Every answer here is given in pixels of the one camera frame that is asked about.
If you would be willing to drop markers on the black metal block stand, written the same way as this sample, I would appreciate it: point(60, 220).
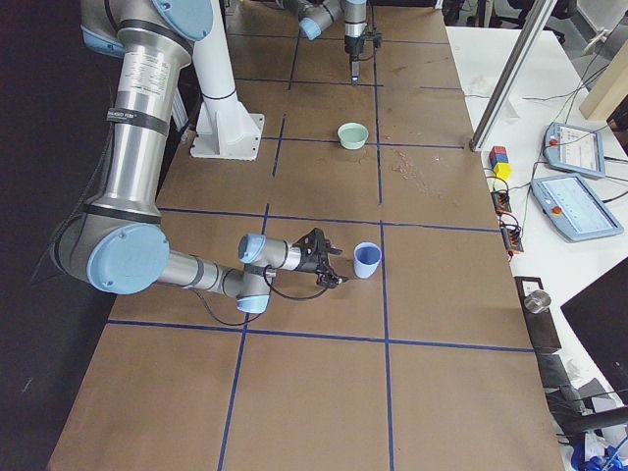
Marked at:
point(539, 322)

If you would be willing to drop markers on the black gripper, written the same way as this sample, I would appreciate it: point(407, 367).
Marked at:
point(310, 262)
point(352, 45)

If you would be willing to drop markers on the white pedestal column base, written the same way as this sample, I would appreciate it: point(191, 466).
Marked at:
point(224, 129)

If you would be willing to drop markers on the near teach pendant tablet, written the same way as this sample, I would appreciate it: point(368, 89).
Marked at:
point(574, 209)

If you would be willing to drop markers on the teach pendant tablet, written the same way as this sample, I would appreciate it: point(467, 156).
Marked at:
point(573, 149)
point(574, 209)

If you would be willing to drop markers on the small metal cup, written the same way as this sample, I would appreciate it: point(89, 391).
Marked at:
point(537, 301)

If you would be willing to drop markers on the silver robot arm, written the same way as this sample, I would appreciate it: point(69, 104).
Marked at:
point(116, 243)
point(316, 18)

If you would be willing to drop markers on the light blue cup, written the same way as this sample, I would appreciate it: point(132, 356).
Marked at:
point(367, 256)

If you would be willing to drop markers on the crumpled white tissue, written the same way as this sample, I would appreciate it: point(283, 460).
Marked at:
point(480, 87)

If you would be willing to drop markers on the far teach pendant tablet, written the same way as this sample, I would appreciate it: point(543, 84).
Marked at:
point(573, 149)

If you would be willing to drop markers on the red blue yellow blocks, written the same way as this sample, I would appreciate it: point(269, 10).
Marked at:
point(499, 162)

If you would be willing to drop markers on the mint green bowl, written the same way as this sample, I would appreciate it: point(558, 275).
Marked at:
point(352, 136)

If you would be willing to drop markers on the orange black connector board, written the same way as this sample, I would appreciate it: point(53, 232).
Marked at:
point(501, 201)

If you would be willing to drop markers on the aluminium frame post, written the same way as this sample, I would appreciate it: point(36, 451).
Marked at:
point(526, 40)

